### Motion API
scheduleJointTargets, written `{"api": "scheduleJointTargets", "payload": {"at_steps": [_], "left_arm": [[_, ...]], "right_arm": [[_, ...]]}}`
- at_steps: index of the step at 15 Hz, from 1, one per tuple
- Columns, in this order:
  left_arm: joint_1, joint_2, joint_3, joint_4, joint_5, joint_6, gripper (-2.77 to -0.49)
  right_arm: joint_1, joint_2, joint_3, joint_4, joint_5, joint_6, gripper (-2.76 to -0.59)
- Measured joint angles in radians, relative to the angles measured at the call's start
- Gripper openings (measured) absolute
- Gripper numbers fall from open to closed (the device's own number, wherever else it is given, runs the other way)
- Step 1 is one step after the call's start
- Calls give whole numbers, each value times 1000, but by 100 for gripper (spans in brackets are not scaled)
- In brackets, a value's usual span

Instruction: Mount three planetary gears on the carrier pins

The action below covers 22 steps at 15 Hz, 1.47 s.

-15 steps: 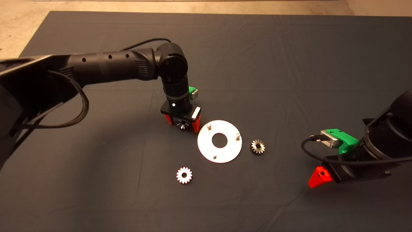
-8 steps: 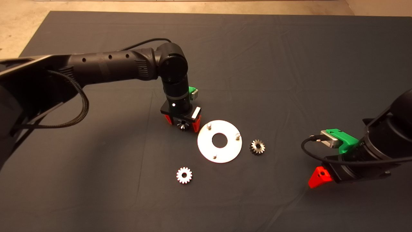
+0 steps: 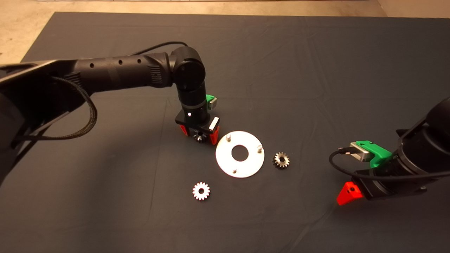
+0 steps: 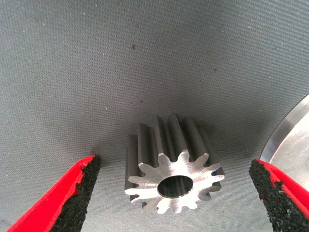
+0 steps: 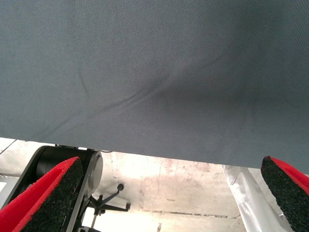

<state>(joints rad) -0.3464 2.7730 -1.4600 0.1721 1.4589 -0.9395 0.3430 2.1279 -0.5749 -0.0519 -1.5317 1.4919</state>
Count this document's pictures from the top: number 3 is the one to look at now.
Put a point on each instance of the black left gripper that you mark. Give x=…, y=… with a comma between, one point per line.
x=195, y=117

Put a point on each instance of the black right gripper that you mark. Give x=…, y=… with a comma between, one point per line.
x=390, y=186

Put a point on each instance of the dark steel planetary gear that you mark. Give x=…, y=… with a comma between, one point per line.
x=285, y=162
x=200, y=137

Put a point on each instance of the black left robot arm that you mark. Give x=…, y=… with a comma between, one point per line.
x=116, y=70

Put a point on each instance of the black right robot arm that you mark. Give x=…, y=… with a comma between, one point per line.
x=432, y=147

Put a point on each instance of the round metal carrier plate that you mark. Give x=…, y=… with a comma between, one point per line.
x=225, y=158

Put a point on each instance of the bright steel planetary gear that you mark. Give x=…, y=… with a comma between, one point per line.
x=206, y=193

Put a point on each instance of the dark grey table cloth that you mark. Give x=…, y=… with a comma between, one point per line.
x=316, y=70

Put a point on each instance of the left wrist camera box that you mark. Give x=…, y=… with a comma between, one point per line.
x=213, y=103

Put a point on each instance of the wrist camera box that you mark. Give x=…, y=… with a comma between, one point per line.
x=213, y=103
x=362, y=154

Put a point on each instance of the left green camera mount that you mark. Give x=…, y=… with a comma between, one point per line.
x=210, y=97

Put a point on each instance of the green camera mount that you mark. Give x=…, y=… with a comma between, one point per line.
x=381, y=154
x=210, y=97

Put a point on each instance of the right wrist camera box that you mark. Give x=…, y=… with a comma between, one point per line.
x=362, y=154

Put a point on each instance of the right green camera mount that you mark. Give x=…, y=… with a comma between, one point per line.
x=381, y=154

